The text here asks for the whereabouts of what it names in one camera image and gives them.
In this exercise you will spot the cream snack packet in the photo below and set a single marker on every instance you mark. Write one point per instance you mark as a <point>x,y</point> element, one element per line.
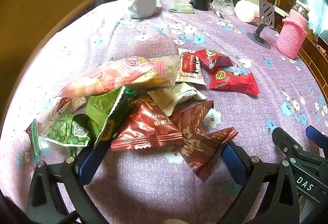
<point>174,97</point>

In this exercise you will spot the grey phone stand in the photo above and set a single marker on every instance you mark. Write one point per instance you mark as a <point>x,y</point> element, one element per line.
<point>265,12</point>

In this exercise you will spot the clear plastic cup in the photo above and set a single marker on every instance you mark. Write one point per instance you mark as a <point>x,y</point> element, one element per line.
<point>224,4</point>

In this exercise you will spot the white round container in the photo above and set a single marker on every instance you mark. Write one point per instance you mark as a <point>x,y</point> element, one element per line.
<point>246,11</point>

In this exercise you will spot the white red-label snack packet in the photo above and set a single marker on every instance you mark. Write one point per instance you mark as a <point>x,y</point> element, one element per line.
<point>189,67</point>

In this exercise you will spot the large green snack packet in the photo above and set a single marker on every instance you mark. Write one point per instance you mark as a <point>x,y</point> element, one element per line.
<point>100,108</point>

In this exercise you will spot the white cup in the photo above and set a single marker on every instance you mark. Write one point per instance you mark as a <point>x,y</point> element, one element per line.
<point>142,1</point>

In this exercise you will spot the white and red snack packet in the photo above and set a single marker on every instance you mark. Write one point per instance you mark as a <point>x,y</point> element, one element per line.
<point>73,103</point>

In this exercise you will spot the white saucer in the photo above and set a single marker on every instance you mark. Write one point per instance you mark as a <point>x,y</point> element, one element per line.
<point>147,15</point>

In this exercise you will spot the dark red snack packet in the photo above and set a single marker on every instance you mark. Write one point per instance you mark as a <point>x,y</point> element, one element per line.
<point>197,142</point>
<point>146,129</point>

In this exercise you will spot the dark green candy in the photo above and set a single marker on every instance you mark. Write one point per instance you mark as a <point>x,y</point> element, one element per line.
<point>130,92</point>

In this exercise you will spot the beige snack packet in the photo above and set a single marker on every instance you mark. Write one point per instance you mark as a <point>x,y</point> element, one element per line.
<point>164,75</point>

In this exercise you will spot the bottle in pink knitted sleeve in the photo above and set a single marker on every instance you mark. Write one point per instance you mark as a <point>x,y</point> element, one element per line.
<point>292,36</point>

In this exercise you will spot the long pink snack packet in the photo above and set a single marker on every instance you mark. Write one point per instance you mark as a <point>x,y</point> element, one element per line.
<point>102,80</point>

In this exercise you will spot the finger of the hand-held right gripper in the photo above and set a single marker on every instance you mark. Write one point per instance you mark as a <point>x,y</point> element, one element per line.
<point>316,135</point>
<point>281,139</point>

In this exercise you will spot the bright red snack packet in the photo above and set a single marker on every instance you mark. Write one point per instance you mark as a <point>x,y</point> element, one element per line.
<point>214,57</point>
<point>230,81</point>

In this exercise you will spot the small printed booklet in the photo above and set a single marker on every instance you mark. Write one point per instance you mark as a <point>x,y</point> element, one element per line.
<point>180,7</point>

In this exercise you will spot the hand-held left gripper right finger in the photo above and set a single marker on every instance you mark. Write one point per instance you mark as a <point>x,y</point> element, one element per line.
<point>230,157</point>

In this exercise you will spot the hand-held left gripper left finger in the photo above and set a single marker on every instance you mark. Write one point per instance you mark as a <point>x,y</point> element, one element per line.
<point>88,160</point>

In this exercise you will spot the small striped snack packet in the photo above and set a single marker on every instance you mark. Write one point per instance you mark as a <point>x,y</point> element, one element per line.
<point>34,139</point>

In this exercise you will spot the purple floral tablecloth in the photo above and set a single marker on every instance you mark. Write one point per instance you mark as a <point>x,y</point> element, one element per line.
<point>256,116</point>

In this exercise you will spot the small green snack packet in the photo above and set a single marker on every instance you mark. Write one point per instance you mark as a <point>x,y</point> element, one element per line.
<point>66,131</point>

